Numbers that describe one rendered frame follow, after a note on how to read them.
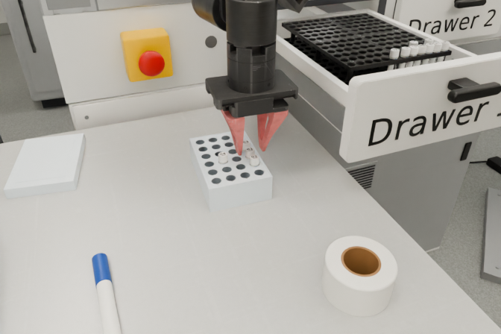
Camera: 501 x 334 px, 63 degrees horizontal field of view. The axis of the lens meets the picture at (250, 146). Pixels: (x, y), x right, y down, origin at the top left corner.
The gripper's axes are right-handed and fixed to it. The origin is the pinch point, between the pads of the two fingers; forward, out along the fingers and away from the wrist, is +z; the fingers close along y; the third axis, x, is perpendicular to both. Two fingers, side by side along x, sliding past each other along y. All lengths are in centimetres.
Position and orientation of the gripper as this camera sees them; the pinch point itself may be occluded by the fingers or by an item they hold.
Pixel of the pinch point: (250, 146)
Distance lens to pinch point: 55.3
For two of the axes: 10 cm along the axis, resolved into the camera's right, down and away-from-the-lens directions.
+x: 3.1, 5.2, -8.0
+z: -0.1, 8.4, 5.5
